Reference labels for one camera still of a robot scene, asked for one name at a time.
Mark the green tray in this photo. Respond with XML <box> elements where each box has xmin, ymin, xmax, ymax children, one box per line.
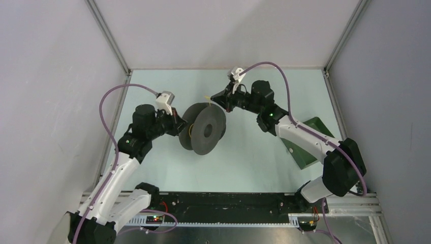
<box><xmin>276</xmin><ymin>116</ymin><xmax>337</xmax><ymax>169</ymax></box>

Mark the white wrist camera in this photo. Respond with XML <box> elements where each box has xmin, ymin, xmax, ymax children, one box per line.
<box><xmin>156</xmin><ymin>91</ymin><xmax>175</xmax><ymax>115</ymax></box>
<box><xmin>228</xmin><ymin>67</ymin><xmax>245</xmax><ymax>94</ymax></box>

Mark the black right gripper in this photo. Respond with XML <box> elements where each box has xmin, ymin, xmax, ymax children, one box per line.
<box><xmin>211</xmin><ymin>81</ymin><xmax>262</xmax><ymax>115</ymax></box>

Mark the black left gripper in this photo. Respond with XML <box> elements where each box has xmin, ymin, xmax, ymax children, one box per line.
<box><xmin>147</xmin><ymin>106</ymin><xmax>189</xmax><ymax>140</ymax></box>

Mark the right aluminium frame post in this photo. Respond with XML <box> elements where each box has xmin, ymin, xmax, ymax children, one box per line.
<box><xmin>323</xmin><ymin>0</ymin><xmax>370</xmax><ymax>76</ymax></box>

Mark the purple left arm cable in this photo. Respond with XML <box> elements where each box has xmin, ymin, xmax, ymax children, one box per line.
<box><xmin>71</xmin><ymin>84</ymin><xmax>160</xmax><ymax>244</ymax></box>

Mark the yellow wire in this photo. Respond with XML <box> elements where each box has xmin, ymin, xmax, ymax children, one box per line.
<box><xmin>188</xmin><ymin>96</ymin><xmax>214</xmax><ymax>139</ymax></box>

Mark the aluminium frame post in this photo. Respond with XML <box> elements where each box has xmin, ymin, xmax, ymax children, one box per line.
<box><xmin>84</xmin><ymin>0</ymin><xmax>132</xmax><ymax>76</ymax></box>
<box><xmin>323</xmin><ymin>0</ymin><xmax>370</xmax><ymax>76</ymax></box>

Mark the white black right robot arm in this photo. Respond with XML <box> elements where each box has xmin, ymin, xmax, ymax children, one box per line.
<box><xmin>210</xmin><ymin>80</ymin><xmax>366</xmax><ymax>212</ymax></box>

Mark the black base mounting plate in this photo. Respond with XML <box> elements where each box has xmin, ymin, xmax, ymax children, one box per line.
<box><xmin>149</xmin><ymin>192</ymin><xmax>314</xmax><ymax>223</ymax></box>

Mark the left aluminium frame post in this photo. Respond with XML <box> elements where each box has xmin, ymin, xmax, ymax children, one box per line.
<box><xmin>84</xmin><ymin>0</ymin><xmax>132</xmax><ymax>76</ymax></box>

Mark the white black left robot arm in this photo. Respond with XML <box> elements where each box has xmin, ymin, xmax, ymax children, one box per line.
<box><xmin>68</xmin><ymin>104</ymin><xmax>187</xmax><ymax>243</ymax></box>

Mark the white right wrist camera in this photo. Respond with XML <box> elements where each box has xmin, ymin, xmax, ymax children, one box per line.
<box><xmin>228</xmin><ymin>67</ymin><xmax>245</xmax><ymax>94</ymax></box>

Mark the dark grey spool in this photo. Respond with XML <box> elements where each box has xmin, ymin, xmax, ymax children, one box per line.
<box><xmin>179</xmin><ymin>103</ymin><xmax>222</xmax><ymax>156</ymax></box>
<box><xmin>217</xmin><ymin>107</ymin><xmax>226</xmax><ymax>140</ymax></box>

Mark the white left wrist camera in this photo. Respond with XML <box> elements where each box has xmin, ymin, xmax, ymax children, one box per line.
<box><xmin>156</xmin><ymin>91</ymin><xmax>175</xmax><ymax>115</ymax></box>

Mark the white slotted cable duct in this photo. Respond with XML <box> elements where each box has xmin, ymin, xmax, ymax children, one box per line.
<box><xmin>128</xmin><ymin>215</ymin><xmax>300</xmax><ymax>228</ymax></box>

